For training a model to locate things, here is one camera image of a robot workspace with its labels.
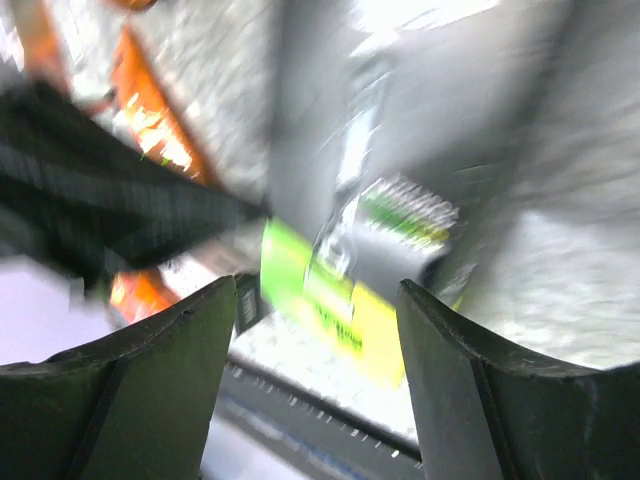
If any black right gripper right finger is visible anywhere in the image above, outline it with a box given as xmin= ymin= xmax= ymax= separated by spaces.
xmin=397 ymin=280 xmax=639 ymax=480

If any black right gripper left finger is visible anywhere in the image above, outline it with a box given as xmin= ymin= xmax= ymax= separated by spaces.
xmin=1 ymin=276 xmax=236 ymax=479

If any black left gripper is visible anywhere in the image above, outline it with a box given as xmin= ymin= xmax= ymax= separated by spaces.
xmin=1 ymin=82 xmax=263 ymax=290

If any orange razor blister pack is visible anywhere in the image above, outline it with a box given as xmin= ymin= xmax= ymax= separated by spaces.
xmin=110 ymin=267 xmax=180 ymax=325

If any orange wooden shelf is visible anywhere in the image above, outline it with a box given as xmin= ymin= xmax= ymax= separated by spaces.
xmin=11 ymin=1 xmax=222 ymax=187

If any black green razor box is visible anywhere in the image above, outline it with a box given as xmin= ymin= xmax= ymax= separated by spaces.
xmin=234 ymin=0 xmax=576 ymax=391

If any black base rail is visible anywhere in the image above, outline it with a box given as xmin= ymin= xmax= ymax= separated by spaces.
xmin=219 ymin=361 xmax=424 ymax=479

